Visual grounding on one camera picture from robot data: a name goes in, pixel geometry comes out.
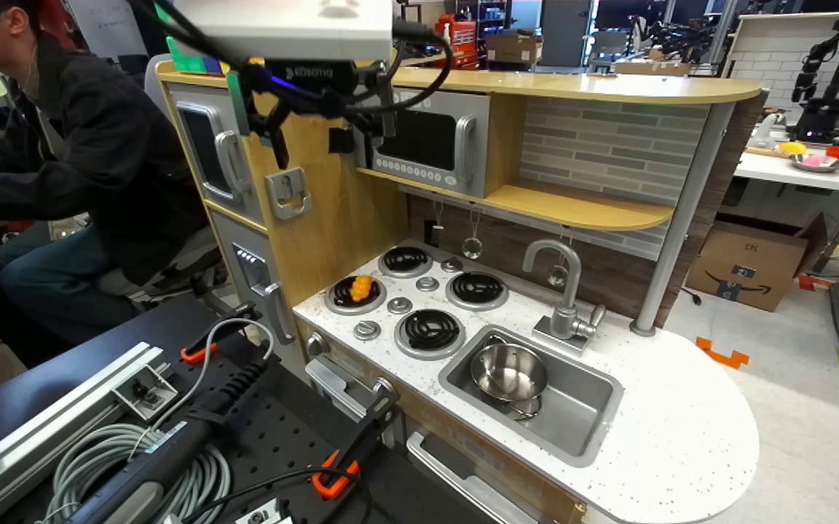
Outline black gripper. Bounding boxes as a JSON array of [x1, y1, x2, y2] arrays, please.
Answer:
[[275, 58, 395, 127]]

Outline orange plushie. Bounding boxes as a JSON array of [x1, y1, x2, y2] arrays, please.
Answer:
[[345, 274, 377, 306]]

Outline stainless steel pot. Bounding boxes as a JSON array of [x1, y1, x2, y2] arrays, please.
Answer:
[[465, 338, 551, 421]]

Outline silver toy microwave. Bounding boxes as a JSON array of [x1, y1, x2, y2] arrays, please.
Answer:
[[367, 89, 491, 200]]

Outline silver door latch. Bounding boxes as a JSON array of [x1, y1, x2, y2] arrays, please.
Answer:
[[264, 165, 315, 224]]

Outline red container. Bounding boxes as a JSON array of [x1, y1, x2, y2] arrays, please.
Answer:
[[434, 12, 482, 69]]

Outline colourful toy blocks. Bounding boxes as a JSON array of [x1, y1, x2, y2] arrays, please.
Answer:
[[163, 31, 233, 77]]

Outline hanging toy utensil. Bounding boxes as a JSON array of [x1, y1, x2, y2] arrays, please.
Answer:
[[421, 202, 446, 246], [459, 213, 485, 264]]

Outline small brown cardboard box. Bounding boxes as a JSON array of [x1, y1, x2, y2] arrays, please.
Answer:
[[482, 29, 541, 69]]

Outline wooden toy kitchen unit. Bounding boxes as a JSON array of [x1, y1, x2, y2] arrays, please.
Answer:
[[143, 51, 768, 524]]

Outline person in dark jacket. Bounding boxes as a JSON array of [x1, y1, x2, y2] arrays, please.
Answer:
[[0, 0, 208, 344]]

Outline silver toy faucet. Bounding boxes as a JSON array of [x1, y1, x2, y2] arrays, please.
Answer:
[[520, 234, 608, 349]]

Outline orange black bar clamp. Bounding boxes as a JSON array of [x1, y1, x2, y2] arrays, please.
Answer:
[[67, 322, 275, 524], [305, 399, 404, 507]]

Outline grey toy sink basin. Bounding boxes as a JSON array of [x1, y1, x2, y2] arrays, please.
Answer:
[[437, 322, 626, 469]]

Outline brown cardboard shipping box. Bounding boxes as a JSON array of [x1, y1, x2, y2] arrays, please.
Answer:
[[685, 210, 829, 315]]

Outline orange floor marker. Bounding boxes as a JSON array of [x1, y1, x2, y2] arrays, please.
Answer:
[[692, 333, 752, 373]]

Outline white background table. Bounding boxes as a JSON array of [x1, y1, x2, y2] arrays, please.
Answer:
[[731, 119, 839, 198]]

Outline pink bowl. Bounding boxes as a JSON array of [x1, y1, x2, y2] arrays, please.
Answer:
[[791, 146, 839, 176]]

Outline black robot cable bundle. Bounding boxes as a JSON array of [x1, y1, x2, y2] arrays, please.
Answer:
[[152, 0, 456, 173]]

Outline silver fridge door handle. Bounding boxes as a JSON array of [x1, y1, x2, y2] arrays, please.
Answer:
[[211, 127, 246, 210]]

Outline silver oven door handle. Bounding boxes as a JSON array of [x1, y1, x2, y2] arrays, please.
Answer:
[[303, 352, 399, 424]]

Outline thin white cable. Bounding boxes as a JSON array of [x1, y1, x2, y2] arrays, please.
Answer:
[[143, 315, 278, 432]]

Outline silver metal bracket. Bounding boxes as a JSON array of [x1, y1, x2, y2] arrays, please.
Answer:
[[109, 365, 181, 424]]

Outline silver drawer handle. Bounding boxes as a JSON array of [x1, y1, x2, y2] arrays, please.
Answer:
[[404, 431, 541, 524]]

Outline coiled grey cable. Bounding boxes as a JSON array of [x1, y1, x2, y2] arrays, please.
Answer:
[[37, 421, 235, 524]]

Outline aluminium extrusion rail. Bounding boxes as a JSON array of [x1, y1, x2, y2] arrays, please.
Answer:
[[0, 338, 166, 524]]

